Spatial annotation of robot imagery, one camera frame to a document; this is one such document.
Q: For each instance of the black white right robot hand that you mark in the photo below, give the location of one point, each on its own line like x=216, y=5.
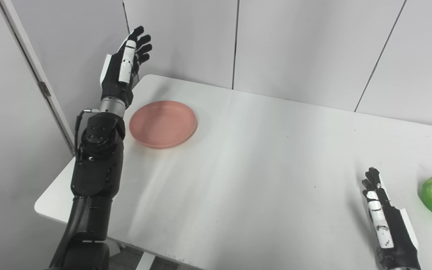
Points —
x=398, y=232

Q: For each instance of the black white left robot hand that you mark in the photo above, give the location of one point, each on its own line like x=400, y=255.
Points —
x=114, y=80

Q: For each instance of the pink round plate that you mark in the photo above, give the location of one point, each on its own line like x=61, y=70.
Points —
x=162, y=123

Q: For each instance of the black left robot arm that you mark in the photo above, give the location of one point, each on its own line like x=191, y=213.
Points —
x=96, y=168

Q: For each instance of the metal door hinge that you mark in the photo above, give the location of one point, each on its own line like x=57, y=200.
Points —
x=45, y=89

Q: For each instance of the white table leg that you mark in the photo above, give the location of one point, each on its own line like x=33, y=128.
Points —
x=145, y=262

